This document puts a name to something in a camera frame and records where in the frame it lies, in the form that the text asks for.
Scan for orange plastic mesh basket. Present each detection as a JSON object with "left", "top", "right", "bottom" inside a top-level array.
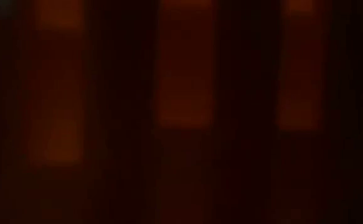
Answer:
[{"left": 0, "top": 0, "right": 363, "bottom": 224}]

